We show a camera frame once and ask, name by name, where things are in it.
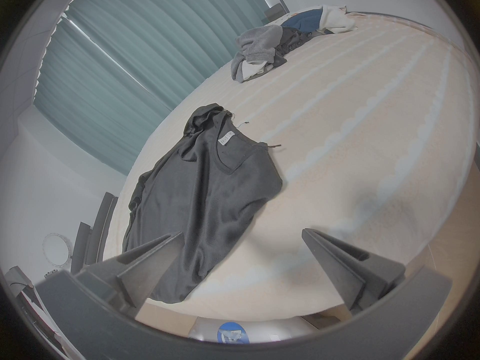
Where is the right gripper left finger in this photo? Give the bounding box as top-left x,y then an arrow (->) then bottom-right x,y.
75,232 -> 184,308

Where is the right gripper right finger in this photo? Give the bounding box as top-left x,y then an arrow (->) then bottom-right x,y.
301,228 -> 407,312

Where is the black T-shirt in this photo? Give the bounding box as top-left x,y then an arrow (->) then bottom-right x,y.
122,103 -> 284,304

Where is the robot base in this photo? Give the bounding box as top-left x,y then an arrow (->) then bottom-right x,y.
187,311 -> 327,346

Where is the bed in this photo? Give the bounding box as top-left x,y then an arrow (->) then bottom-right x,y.
100,0 -> 480,320

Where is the pile of clothes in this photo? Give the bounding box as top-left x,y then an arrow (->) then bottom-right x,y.
229,5 -> 357,83

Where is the black chest of drawers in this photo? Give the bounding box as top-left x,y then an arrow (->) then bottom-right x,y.
90,191 -> 119,265

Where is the black dressing table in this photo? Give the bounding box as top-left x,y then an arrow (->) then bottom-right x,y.
70,221 -> 94,275

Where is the round white-framed mirror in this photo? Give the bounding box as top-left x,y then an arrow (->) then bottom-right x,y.
42,232 -> 74,268

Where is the blue-green curtain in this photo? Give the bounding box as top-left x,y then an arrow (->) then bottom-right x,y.
62,0 -> 276,111
33,18 -> 177,177

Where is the white printed pillow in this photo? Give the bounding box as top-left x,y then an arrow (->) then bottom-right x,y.
267,11 -> 301,27

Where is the grey bedside table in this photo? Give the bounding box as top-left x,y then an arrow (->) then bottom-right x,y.
263,3 -> 289,23

